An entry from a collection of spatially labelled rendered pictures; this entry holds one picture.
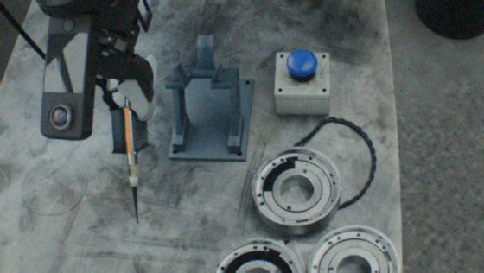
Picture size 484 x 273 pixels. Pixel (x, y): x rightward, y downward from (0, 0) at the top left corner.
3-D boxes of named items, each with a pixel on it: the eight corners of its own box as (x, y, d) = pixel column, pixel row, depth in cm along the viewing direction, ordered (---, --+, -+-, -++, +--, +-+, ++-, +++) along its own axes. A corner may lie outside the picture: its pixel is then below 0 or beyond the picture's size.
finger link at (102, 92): (133, 83, 71) (117, 34, 63) (120, 127, 69) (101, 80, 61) (108, 80, 72) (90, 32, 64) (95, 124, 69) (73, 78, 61)
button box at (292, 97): (330, 115, 83) (330, 92, 79) (277, 114, 84) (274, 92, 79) (329, 66, 87) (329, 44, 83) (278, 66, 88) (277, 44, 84)
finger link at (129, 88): (180, 82, 70) (149, 31, 62) (168, 128, 67) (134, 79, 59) (155, 83, 71) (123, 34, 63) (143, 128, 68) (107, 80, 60)
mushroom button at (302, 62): (318, 94, 82) (317, 71, 77) (287, 94, 82) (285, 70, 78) (318, 70, 84) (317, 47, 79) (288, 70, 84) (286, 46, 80)
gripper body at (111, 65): (157, 19, 63) (124, -63, 53) (136, 88, 59) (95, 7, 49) (92, 22, 65) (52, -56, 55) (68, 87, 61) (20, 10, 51)
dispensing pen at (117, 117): (118, 227, 68) (107, 77, 65) (133, 216, 72) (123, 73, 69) (136, 229, 67) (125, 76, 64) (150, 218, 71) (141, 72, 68)
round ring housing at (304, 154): (347, 231, 73) (348, 217, 70) (260, 245, 74) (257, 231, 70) (332, 156, 79) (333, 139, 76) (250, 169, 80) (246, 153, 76)
